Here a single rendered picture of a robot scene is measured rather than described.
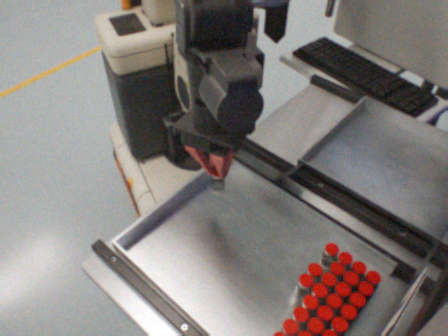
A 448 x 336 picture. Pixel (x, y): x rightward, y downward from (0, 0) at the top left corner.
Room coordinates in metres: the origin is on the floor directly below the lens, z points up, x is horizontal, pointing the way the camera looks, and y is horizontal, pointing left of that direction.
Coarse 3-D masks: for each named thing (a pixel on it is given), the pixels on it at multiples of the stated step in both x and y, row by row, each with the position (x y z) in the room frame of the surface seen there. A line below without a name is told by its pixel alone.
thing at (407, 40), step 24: (360, 0) 1.14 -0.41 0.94; (384, 0) 1.08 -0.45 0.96; (408, 0) 1.03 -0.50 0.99; (432, 0) 0.98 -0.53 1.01; (336, 24) 1.19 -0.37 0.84; (360, 24) 1.12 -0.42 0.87; (384, 24) 1.06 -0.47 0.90; (408, 24) 1.01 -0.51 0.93; (432, 24) 0.96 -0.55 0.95; (384, 48) 1.04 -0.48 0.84; (408, 48) 0.99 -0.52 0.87; (432, 48) 0.94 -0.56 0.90; (432, 72) 0.92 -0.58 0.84
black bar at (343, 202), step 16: (256, 144) 0.57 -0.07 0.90; (272, 160) 0.52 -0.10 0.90; (288, 176) 0.50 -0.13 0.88; (304, 176) 0.48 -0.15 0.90; (320, 192) 0.45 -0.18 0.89; (336, 192) 0.45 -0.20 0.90; (352, 208) 0.41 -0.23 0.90; (368, 224) 0.39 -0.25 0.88; (384, 224) 0.38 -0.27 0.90; (400, 240) 0.35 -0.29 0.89; (416, 240) 0.35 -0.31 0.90
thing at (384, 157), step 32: (352, 128) 0.64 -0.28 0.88; (384, 128) 0.64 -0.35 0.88; (416, 128) 0.62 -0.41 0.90; (320, 160) 0.54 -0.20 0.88; (352, 160) 0.54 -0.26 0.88; (384, 160) 0.54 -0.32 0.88; (416, 160) 0.54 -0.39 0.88; (352, 192) 0.44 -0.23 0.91; (384, 192) 0.46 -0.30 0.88; (416, 192) 0.46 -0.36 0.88; (416, 224) 0.37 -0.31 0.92
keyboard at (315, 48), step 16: (304, 48) 1.05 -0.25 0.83; (320, 48) 1.05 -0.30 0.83; (336, 48) 1.05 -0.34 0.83; (320, 64) 0.99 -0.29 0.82; (336, 64) 0.97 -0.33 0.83; (352, 64) 0.97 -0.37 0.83; (368, 64) 0.97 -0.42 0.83; (336, 80) 0.92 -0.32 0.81; (352, 80) 0.90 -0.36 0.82; (368, 80) 0.89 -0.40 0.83; (384, 80) 0.89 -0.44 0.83; (400, 80) 0.89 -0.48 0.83; (368, 96) 0.84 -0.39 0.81; (384, 96) 0.83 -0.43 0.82; (400, 96) 0.82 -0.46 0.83; (416, 96) 0.82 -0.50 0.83; (432, 96) 0.82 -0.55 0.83; (416, 112) 0.77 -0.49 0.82
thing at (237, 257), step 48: (192, 192) 0.46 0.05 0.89; (240, 192) 0.46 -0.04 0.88; (144, 240) 0.36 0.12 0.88; (192, 240) 0.36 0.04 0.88; (240, 240) 0.36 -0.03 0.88; (288, 240) 0.36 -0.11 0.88; (336, 240) 0.36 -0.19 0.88; (192, 288) 0.28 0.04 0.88; (240, 288) 0.28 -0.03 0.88; (288, 288) 0.27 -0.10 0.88
